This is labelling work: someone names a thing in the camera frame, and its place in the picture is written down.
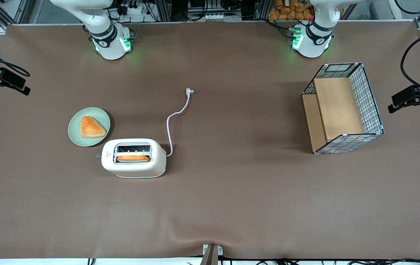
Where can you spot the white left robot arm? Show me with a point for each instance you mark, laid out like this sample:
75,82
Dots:
311,44

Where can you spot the white two-slot toaster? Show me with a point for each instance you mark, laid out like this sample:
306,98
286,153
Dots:
136,169

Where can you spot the pale green round plate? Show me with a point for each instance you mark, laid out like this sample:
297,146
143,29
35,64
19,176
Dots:
75,134

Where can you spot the light wooden step shelf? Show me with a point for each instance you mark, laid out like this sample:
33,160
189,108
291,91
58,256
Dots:
337,110

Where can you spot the triangular golden pastry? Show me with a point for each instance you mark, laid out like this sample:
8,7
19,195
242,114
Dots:
91,128

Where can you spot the orange toast slice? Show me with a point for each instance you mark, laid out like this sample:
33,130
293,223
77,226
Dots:
132,158

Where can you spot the white power strip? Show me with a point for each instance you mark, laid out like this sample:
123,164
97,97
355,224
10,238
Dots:
136,10

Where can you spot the bag of bread rolls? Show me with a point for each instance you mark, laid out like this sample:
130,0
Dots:
287,11

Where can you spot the white terminal block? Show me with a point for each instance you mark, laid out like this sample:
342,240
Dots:
217,17

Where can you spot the brown table mat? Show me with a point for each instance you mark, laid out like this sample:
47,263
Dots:
232,202

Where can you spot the metal table edge clamp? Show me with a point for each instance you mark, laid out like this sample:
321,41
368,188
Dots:
212,255

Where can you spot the dark aluminium frame struts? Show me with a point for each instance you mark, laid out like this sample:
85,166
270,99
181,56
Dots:
18,14

